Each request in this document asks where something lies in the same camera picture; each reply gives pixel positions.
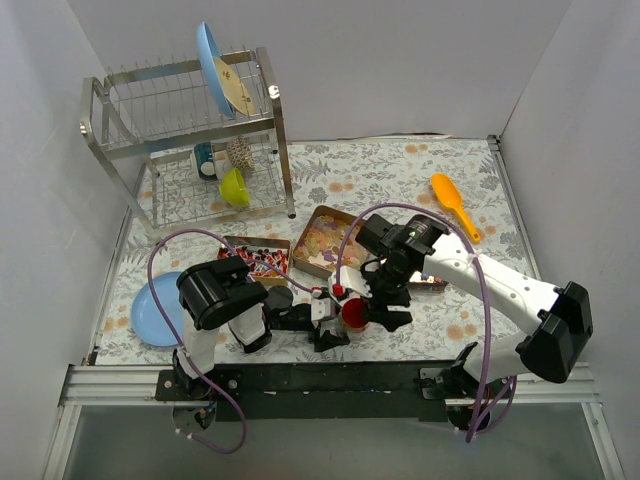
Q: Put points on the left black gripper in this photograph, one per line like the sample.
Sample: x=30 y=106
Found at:
x=326 y=338

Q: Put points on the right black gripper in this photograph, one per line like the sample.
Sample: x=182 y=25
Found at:
x=382 y=304

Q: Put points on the red jar lid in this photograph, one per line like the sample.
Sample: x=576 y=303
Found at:
x=353 y=311

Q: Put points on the tin of star candies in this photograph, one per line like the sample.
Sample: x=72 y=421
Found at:
x=427 y=282

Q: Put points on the tin of pastel gummies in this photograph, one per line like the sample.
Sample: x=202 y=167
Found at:
x=316 y=251

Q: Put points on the tin of lollipops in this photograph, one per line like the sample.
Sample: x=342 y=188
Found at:
x=262 y=254

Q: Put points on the yellow plastic scoop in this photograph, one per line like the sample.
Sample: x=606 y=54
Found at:
x=450 y=198

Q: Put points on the clear glass jar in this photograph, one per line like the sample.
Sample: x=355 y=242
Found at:
x=356 y=329

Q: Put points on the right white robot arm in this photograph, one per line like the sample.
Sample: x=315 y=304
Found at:
x=555 y=323

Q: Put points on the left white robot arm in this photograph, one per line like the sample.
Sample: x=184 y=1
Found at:
x=221 y=293

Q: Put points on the green bowl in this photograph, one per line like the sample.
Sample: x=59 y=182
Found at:
x=233 y=189

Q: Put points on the blue plate on table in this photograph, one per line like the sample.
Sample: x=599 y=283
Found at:
x=146 y=320

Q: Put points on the floral table mat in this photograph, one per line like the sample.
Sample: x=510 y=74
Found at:
x=395 y=176

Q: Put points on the blue white mug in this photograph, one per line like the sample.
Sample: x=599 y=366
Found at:
x=202 y=160

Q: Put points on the steel dish rack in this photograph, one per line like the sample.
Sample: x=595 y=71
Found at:
x=142 y=126

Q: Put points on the cream floral plate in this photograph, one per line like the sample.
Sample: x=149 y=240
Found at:
x=236 y=93

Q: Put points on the blue plate in rack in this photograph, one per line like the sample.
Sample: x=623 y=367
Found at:
x=207 y=53

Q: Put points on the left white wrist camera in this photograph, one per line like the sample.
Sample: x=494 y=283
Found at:
x=321 y=305

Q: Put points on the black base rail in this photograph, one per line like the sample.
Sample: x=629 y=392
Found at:
x=405 y=389

